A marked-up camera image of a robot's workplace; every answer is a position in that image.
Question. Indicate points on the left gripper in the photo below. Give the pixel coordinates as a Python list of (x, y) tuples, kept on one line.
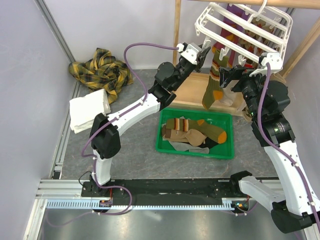
[(201, 61)]

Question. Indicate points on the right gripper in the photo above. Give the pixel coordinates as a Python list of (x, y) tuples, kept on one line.
[(227, 75)]

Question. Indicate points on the olive striped sock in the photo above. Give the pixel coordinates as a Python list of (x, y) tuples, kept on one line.
[(214, 132), (213, 90)]

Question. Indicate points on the white clip hanger rack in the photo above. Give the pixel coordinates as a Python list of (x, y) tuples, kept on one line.
[(266, 30)]

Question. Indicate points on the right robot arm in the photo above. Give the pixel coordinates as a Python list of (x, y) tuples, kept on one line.
[(298, 207)]

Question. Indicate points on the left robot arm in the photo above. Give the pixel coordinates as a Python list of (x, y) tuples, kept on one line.
[(107, 129)]

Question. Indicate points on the wooden hanger stand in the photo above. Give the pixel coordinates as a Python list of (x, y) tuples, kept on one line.
[(189, 95)]

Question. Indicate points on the red white sock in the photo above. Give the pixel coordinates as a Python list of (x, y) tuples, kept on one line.
[(228, 97)]

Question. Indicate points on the purple maroon sock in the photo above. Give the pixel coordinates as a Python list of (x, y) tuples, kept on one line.
[(226, 34)]

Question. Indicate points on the tan sock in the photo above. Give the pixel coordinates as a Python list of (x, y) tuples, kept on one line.
[(192, 137)]

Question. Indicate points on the black sock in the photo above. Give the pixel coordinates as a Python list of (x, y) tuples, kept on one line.
[(208, 143)]

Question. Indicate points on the green plastic tray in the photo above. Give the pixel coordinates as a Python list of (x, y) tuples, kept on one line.
[(223, 151)]

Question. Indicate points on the grey sock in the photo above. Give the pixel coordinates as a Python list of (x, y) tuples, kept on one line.
[(186, 147)]

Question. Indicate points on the yellow plaid cloth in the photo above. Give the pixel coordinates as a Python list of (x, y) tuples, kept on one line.
[(102, 71)]

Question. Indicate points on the white folded towel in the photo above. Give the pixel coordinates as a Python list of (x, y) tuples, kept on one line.
[(83, 110)]

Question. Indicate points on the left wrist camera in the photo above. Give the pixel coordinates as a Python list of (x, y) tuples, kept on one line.
[(191, 52)]

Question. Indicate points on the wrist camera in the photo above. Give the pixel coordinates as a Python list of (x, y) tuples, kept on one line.
[(191, 52), (274, 60)]

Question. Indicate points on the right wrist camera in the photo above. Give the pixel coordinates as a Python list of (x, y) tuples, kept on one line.
[(274, 60)]

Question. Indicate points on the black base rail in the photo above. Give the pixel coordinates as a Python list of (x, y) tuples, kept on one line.
[(165, 192)]

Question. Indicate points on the slotted cable duct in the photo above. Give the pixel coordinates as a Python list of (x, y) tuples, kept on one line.
[(91, 204)]

